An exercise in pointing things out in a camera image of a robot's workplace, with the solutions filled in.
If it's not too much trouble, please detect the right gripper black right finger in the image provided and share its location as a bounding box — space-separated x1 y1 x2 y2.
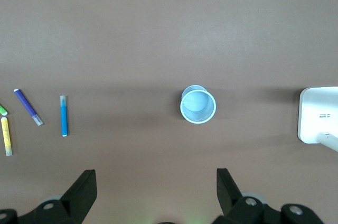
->
212 167 325 224

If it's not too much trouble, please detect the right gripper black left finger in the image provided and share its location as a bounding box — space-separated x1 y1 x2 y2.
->
0 169 98 224

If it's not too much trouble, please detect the blue marker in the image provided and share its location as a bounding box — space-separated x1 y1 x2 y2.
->
60 95 69 137

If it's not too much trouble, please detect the yellow marker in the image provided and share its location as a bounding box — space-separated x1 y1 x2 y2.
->
1 117 13 157

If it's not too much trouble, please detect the light blue mesh cup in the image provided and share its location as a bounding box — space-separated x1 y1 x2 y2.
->
180 85 217 124

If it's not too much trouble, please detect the purple marker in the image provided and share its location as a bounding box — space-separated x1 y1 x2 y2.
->
13 88 44 126

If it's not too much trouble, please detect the white rounded device box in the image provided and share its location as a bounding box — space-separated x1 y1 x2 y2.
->
297 86 338 153

